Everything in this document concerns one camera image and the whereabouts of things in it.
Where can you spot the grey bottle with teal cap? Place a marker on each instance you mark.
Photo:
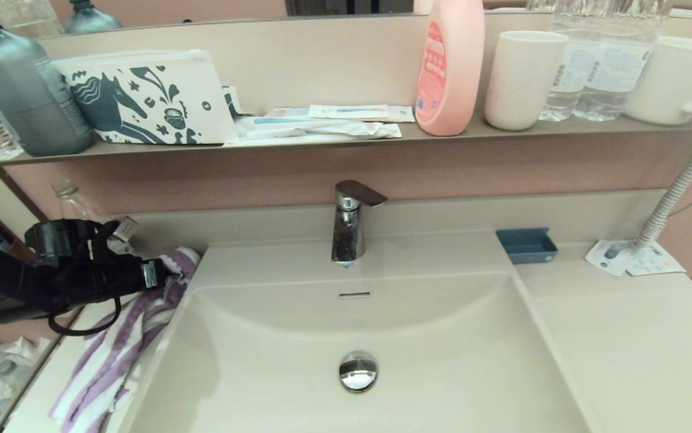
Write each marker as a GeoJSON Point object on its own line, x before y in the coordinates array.
{"type": "Point", "coordinates": [24, 96]}

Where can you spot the small beige toiletry packet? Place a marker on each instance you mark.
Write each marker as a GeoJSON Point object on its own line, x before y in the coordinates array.
{"type": "Point", "coordinates": [349, 112]}

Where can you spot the pink lotion bottle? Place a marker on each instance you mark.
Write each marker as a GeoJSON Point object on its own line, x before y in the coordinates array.
{"type": "Point", "coordinates": [451, 78]}

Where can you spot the white printed paper leaflet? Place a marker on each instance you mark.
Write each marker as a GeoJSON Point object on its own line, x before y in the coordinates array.
{"type": "Point", "coordinates": [659, 261]}

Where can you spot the capless clear plastic bottle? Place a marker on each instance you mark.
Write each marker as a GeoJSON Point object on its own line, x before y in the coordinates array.
{"type": "Point", "coordinates": [75, 201]}

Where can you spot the beige rectangular sink basin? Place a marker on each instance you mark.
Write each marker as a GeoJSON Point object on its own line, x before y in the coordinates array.
{"type": "Point", "coordinates": [442, 361]}

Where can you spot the wall mirror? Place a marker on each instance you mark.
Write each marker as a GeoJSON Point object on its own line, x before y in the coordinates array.
{"type": "Point", "coordinates": [141, 12]}

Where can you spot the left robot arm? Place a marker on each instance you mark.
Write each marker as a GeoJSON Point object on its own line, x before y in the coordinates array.
{"type": "Point", "coordinates": [9, 276]}

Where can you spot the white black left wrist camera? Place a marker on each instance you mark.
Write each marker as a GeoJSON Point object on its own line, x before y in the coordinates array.
{"type": "Point", "coordinates": [120, 234]}

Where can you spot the brown wall shelf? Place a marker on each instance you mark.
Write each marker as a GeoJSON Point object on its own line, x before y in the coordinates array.
{"type": "Point", "coordinates": [593, 127]}

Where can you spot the white pouch with blue horse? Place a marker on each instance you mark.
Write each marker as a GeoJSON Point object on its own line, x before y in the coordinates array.
{"type": "Point", "coordinates": [141, 101]}

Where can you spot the blue soap tray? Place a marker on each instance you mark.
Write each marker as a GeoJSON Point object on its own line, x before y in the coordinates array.
{"type": "Point", "coordinates": [527, 248]}

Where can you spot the crumpled white toiletry packet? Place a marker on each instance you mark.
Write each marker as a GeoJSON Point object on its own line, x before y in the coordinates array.
{"type": "Point", "coordinates": [322, 127]}

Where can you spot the small white blue printed packet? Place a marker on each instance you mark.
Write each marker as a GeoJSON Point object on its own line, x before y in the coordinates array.
{"type": "Point", "coordinates": [234, 101]}

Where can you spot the flat white toiletry packet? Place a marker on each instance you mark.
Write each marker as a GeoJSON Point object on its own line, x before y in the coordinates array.
{"type": "Point", "coordinates": [298, 141]}

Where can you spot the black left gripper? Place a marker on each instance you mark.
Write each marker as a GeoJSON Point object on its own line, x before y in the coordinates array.
{"type": "Point", "coordinates": [123, 279]}

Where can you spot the chrome drain stopper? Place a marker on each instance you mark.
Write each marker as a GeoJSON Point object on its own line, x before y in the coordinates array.
{"type": "Point", "coordinates": [358, 371]}

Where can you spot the purple white striped towel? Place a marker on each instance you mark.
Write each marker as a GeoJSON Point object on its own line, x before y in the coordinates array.
{"type": "Point", "coordinates": [117, 355]}

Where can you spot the brown hanging holder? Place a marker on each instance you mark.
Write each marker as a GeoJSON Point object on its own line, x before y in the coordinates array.
{"type": "Point", "coordinates": [6, 237]}

